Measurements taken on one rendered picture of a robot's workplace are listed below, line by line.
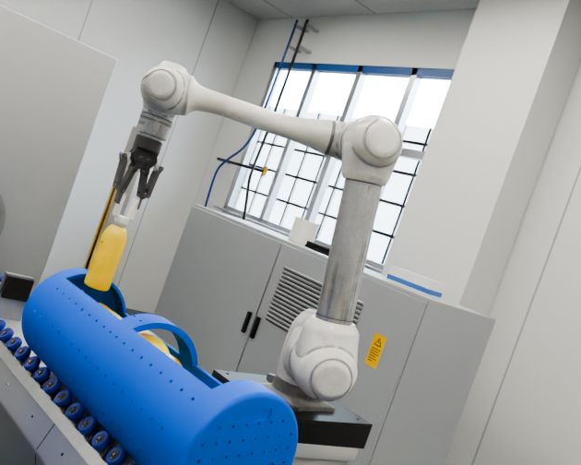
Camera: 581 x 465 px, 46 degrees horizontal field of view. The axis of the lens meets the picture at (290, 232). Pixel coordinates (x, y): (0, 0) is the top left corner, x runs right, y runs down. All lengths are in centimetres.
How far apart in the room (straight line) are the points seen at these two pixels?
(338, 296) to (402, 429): 143
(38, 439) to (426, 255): 294
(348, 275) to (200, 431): 66
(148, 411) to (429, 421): 200
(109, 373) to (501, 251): 303
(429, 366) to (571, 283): 125
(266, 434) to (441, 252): 293
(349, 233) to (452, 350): 150
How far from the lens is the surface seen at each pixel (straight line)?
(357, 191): 177
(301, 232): 393
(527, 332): 414
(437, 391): 321
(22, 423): 192
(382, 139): 173
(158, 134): 190
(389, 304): 307
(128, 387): 150
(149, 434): 142
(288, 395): 201
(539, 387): 407
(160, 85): 171
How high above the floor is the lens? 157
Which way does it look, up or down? 1 degrees down
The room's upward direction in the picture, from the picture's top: 20 degrees clockwise
